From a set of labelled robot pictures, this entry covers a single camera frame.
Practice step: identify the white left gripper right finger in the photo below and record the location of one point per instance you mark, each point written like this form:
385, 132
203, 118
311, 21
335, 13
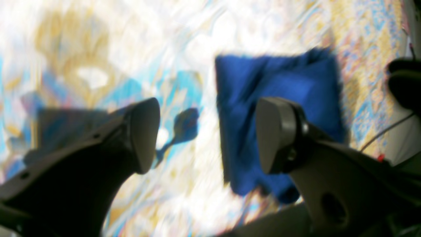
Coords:
345, 193

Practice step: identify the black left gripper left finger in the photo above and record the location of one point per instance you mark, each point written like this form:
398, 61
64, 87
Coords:
69, 192

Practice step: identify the blue long-sleeve shirt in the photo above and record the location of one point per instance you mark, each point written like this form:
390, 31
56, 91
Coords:
310, 80

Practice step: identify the patterned tile tablecloth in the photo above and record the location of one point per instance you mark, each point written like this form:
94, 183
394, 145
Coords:
67, 64

